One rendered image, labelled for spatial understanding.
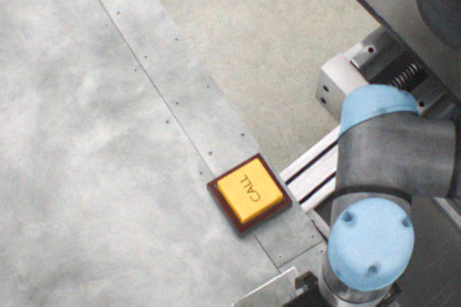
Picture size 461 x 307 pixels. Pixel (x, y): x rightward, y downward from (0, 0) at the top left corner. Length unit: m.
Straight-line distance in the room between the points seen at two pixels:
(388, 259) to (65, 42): 0.72
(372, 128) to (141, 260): 0.50
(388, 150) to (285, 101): 1.36
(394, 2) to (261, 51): 1.13
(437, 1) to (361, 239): 0.39
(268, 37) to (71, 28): 0.94
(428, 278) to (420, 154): 1.06
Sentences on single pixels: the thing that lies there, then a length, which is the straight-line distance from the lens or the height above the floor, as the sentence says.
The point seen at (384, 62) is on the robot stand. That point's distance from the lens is 1.31.
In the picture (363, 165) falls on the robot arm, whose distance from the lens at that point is 0.98.
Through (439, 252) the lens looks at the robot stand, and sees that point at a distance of 2.06.
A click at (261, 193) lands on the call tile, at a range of 1.39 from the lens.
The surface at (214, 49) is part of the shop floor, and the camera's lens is 2.39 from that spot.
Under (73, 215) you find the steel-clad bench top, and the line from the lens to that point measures 1.43.
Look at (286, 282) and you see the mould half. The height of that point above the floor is 0.89.
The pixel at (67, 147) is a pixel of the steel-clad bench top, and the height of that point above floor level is 0.80.
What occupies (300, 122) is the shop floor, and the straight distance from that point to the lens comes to 2.33.
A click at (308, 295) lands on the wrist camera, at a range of 1.11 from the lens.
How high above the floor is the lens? 2.15
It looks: 69 degrees down
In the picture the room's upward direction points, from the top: 3 degrees clockwise
